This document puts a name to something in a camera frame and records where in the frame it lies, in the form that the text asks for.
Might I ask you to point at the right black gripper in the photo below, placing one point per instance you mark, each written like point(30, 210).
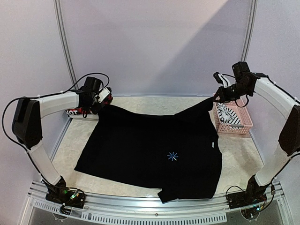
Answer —
point(223, 94)

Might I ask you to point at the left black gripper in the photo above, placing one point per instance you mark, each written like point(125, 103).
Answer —
point(93, 109)

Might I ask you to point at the black t-shirt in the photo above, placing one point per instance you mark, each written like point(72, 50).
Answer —
point(178, 154)

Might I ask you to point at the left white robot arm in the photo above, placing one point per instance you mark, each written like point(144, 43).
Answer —
point(27, 127)

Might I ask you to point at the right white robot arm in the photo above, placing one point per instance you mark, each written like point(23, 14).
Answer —
point(284, 111)

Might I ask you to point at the red black plaid shirt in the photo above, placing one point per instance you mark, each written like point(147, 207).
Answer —
point(75, 111)

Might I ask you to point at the black white striped garment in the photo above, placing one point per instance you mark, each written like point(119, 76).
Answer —
point(227, 115)

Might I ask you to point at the pink plastic basket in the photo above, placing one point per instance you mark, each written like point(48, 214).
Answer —
point(246, 122)

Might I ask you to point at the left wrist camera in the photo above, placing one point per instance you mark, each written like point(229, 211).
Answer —
point(103, 95)

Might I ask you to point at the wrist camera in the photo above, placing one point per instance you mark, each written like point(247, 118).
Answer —
point(221, 79)
point(103, 95)

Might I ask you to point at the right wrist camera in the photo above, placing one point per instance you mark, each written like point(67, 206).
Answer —
point(221, 79)

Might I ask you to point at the right aluminium frame post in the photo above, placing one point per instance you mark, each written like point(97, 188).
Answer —
point(249, 29)

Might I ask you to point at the aluminium frame post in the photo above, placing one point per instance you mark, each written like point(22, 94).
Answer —
point(64, 41)
point(249, 29)

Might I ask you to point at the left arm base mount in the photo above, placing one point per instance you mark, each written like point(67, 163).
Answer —
point(68, 196)

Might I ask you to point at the left aluminium frame post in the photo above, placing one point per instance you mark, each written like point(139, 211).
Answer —
point(64, 41)

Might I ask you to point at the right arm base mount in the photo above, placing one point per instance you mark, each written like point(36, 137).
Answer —
point(241, 199)

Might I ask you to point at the aluminium front rail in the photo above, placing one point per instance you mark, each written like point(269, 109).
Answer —
point(117, 210)

